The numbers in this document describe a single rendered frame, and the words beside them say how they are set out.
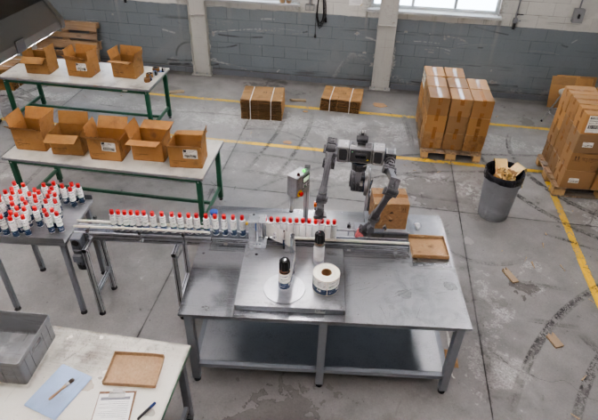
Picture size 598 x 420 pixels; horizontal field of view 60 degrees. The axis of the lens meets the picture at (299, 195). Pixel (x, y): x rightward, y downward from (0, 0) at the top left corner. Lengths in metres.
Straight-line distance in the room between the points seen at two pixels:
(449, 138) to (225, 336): 4.23
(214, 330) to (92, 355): 1.13
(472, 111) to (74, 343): 5.38
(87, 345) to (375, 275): 2.15
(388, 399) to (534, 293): 2.00
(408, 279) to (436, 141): 3.44
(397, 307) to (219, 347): 1.49
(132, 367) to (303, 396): 1.43
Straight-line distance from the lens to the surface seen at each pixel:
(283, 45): 9.29
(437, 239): 4.61
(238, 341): 4.46
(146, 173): 5.50
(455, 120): 7.19
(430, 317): 3.95
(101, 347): 3.87
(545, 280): 5.88
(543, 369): 5.05
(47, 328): 3.90
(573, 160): 6.98
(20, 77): 8.28
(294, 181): 4.01
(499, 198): 6.21
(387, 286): 4.09
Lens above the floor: 3.69
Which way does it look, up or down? 35 degrees down
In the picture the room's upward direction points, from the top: 2 degrees clockwise
